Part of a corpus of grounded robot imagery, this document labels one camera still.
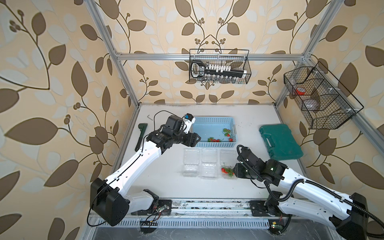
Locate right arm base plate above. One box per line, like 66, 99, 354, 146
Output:
249, 200, 289, 218

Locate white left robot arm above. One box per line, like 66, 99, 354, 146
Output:
90, 130, 201, 227

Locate black wire basket on back wall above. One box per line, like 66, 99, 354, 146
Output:
189, 49, 252, 85

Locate black socket set holder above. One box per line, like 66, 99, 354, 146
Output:
189, 61, 249, 79

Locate strawberries in basket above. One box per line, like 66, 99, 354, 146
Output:
208, 128, 234, 143

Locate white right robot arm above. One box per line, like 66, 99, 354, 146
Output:
234, 145, 384, 240

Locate green pipe wrench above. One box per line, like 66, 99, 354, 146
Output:
135, 123, 148, 152

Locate black wire basket on right wall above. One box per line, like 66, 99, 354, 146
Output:
284, 62, 364, 130

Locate green plastic tool case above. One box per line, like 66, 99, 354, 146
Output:
259, 124, 304, 161

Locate packed red strawberries cluster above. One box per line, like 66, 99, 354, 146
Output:
221, 165, 236, 179

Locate clear clamshell container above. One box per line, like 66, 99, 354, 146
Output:
219, 150, 238, 180
200, 148, 218, 179
182, 148, 201, 177

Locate red tape roll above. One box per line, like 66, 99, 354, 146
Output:
295, 87, 306, 96

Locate clear lidded jar in basket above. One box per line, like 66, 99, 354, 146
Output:
303, 99, 320, 111

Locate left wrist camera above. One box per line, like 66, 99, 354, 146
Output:
183, 113, 196, 134

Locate light blue perforated plastic basket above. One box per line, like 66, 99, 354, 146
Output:
191, 116, 237, 148

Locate black wire basket on wall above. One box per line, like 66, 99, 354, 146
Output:
284, 62, 364, 130
189, 49, 252, 85

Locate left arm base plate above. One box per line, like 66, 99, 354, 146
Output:
130, 199, 173, 216

